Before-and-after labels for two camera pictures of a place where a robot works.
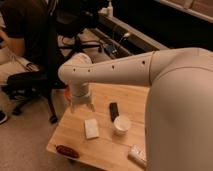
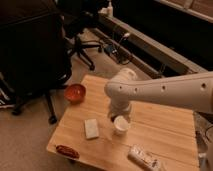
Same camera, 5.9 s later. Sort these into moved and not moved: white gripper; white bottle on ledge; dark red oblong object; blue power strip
Moved: white gripper
Not moved: white bottle on ledge; dark red oblong object; blue power strip
